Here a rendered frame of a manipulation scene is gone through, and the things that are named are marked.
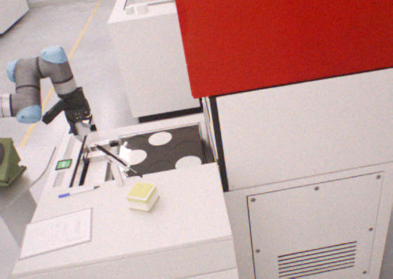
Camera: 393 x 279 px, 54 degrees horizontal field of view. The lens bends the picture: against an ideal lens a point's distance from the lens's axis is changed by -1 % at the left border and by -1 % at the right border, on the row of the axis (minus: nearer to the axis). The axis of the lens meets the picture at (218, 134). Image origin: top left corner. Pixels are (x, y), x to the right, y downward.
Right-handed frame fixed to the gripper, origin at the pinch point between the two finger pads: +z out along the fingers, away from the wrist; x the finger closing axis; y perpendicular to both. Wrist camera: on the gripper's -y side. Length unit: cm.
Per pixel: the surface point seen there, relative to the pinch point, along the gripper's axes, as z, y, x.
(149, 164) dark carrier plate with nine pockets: 15.5, 22.8, -5.8
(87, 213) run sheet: 8.6, 0.2, -32.4
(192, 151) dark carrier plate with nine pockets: 15.7, 40.5, -4.9
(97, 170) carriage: 17.5, 1.9, 2.4
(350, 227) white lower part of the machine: 56, 97, -33
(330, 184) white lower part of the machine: 29, 87, -31
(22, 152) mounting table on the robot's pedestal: 24, -35, 43
